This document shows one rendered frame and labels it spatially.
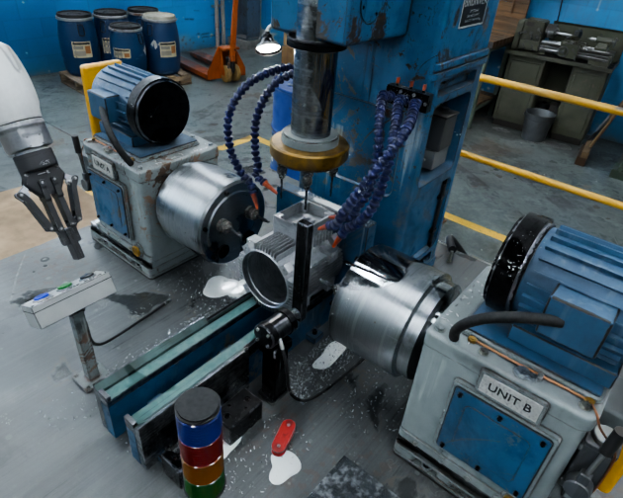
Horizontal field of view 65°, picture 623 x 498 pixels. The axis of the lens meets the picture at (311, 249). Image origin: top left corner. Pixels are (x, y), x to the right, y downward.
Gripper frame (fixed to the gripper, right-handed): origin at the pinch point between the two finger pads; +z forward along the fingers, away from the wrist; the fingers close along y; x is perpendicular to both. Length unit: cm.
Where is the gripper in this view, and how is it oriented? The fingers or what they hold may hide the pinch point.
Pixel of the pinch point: (72, 243)
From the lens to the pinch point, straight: 117.7
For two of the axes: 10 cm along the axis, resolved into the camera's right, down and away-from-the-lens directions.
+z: 2.7, 9.2, 2.9
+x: -7.4, 0.1, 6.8
